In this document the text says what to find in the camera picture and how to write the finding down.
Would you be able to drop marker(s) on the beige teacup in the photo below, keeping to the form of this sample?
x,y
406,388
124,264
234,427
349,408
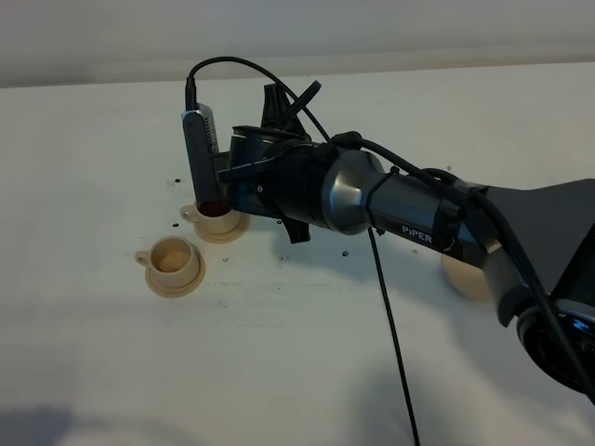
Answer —
x,y
171,257
190,212

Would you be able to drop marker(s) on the beige teapot saucer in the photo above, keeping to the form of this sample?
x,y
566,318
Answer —
x,y
469,281

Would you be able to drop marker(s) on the beige far teacup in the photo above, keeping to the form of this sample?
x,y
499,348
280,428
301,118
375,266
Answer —
x,y
190,212

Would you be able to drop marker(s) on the beige far cup saucer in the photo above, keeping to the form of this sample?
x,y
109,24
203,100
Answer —
x,y
222,229

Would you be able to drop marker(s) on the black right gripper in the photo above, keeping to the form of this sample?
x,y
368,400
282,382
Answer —
x,y
276,170

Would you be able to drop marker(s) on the beige near teacup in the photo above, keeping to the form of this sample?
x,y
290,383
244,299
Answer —
x,y
171,257

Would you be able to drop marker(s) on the beige cup saucer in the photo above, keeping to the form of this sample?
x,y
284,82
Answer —
x,y
222,229
184,287

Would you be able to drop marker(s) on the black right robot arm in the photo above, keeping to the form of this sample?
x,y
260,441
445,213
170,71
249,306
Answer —
x,y
535,248

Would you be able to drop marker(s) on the beige near cup saucer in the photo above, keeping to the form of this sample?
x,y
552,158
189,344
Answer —
x,y
184,287

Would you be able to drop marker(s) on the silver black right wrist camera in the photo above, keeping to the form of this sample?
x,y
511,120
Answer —
x,y
205,161

